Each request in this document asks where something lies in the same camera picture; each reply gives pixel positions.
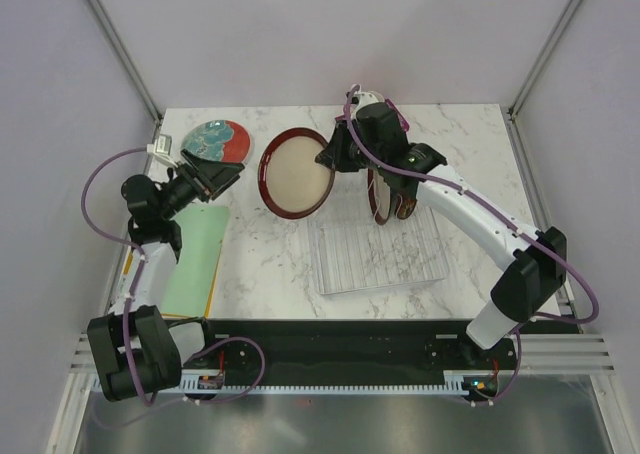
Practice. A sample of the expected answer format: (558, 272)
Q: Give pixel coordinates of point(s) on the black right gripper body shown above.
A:
(377, 152)

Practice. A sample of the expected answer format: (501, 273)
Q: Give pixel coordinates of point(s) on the small red floral plate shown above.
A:
(404, 208)

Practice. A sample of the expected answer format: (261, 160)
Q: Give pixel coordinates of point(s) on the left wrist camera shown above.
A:
(160, 150)

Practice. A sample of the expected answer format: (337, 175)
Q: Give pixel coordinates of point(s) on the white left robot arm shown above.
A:
(133, 350)

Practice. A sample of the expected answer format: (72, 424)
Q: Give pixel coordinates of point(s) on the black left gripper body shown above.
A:
(180, 191)

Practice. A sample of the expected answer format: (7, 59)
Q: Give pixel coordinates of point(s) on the red teal floral plate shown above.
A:
(218, 140)

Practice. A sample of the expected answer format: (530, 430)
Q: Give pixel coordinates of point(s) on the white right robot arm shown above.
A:
(402, 174)

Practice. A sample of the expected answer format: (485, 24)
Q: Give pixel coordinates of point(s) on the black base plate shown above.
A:
(302, 348)

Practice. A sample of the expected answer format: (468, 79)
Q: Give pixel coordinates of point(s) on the white cable duct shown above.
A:
(428, 383)

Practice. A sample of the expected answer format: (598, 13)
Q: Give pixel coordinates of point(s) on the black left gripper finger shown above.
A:
(231, 175)
(197, 170)

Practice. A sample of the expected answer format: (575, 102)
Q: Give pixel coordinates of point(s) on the white wire dish rack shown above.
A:
(352, 253)

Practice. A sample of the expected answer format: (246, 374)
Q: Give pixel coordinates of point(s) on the dark red rimmed plate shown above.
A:
(292, 185)

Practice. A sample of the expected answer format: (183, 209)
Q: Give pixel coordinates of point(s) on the orange mug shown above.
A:
(367, 98)

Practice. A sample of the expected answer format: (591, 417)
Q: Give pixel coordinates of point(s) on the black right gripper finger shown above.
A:
(341, 134)
(331, 156)

